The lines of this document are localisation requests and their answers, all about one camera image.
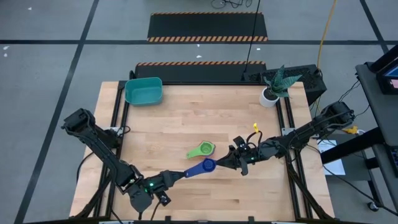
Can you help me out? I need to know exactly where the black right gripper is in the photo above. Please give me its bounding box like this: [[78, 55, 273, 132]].
[[215, 136, 266, 177]]

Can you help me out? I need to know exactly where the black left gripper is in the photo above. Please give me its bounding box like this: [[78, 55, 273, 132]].
[[142, 169, 188, 194]]

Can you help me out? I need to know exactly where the small navy measuring cup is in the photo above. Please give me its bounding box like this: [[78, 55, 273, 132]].
[[183, 157, 217, 179]]

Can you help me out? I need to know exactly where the green measuring cup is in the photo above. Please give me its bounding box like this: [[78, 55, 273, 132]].
[[185, 140, 216, 160]]

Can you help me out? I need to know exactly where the teal plastic basket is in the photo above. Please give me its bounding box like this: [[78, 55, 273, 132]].
[[124, 77, 164, 107]]

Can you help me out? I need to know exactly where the white plant pot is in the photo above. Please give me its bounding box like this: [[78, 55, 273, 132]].
[[259, 86, 280, 108]]

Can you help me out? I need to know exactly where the green snake plant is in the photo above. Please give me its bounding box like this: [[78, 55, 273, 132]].
[[263, 64, 303, 99]]

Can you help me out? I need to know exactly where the black hazard-striped floor mat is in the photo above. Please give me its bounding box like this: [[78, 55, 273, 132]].
[[146, 11, 269, 43], [134, 60, 267, 83]]

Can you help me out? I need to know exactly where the white paper sheet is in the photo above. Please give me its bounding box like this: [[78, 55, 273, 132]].
[[317, 139, 346, 177]]

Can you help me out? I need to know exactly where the black computer box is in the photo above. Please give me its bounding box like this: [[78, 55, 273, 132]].
[[242, 64, 328, 106]]

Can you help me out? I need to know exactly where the grey side desk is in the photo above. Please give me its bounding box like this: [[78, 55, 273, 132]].
[[320, 45, 398, 224]]

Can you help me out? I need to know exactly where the black laptop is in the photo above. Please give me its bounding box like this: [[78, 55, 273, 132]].
[[369, 45, 398, 95]]

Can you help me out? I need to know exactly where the black table frame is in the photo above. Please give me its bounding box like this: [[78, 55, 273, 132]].
[[70, 79, 336, 224]]

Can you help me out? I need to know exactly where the black hanging cable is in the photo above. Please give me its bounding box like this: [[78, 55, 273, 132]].
[[243, 0, 261, 74]]

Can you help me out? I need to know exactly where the yellow hanging cable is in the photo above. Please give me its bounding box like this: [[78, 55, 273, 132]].
[[313, 0, 338, 113]]

